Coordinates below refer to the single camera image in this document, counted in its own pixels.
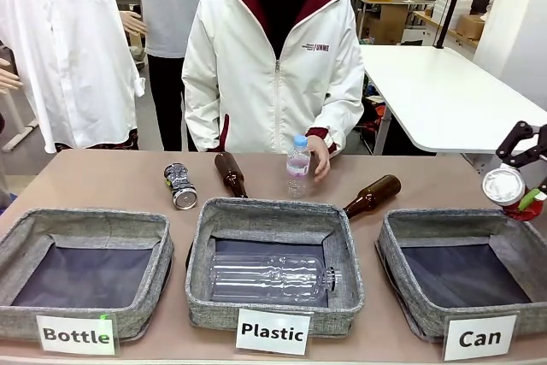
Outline crushed red can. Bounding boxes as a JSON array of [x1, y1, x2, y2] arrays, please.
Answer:
[[481, 167, 547, 223]]

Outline brown glass bottle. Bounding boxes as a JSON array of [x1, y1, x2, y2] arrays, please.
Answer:
[[341, 174, 403, 220], [213, 151, 250, 199]]

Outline small clear water bottle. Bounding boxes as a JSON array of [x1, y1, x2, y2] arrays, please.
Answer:
[[285, 134, 312, 199]]

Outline crushed dark patterned can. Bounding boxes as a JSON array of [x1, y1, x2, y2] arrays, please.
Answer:
[[162, 162, 198, 211]]

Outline person's left forearm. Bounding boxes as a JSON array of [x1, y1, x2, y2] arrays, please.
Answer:
[[306, 78, 367, 156]]

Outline person's right forearm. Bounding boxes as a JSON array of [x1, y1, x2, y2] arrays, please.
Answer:
[[181, 69, 232, 155]]

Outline white Can label card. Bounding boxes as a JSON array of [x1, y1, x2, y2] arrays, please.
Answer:
[[442, 315, 520, 362]]

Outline grey fabric basket labelled Can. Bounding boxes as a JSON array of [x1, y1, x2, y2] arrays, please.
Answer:
[[374, 207, 547, 343]]

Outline grey fabric basket labelled Plastic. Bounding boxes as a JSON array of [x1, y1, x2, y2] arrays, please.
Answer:
[[185, 197, 365, 340]]

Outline grey fabric basket labelled Bottle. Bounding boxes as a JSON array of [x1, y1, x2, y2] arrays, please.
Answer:
[[0, 208, 175, 343]]

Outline person's left hand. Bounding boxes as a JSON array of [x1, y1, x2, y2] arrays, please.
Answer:
[[305, 134, 332, 184]]

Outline white background table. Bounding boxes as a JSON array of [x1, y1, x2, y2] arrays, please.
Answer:
[[357, 44, 547, 156]]

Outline cardboard box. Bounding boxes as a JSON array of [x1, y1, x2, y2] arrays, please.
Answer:
[[456, 13, 487, 40]]

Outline black metal pole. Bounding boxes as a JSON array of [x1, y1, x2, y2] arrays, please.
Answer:
[[432, 0, 471, 49]]

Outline person in white maroon jacket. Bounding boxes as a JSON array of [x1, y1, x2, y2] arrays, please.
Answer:
[[181, 0, 367, 156]]

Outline large clear plastic bottle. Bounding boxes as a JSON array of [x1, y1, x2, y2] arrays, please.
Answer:
[[209, 252, 343, 303]]

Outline white Plastic label card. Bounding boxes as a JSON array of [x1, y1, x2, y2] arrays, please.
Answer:
[[234, 308, 312, 352]]

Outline figure in grey shirt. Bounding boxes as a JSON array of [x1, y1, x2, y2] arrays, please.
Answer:
[[127, 0, 210, 152]]

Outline beige mannequin hand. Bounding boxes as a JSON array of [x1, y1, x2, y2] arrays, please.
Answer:
[[121, 11, 149, 35], [0, 56, 23, 93]]

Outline white Bottle label card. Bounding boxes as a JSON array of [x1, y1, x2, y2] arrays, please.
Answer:
[[35, 314, 119, 356]]

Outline white desk leg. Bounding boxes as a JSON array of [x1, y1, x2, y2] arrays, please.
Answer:
[[1, 82, 40, 153]]

